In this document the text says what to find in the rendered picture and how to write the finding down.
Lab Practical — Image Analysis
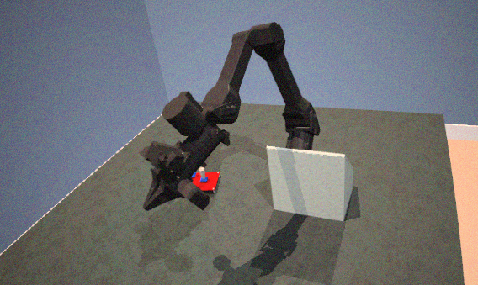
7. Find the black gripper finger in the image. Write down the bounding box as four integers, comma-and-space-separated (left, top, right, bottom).
143, 168, 167, 208
144, 178, 185, 211

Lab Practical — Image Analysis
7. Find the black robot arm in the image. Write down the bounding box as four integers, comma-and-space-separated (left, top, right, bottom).
146, 22, 320, 177

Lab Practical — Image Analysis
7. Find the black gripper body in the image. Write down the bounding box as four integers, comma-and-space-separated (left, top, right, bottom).
140, 140, 210, 210

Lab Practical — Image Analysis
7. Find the red rectangular board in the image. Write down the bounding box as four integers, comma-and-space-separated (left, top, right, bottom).
191, 167, 220, 193

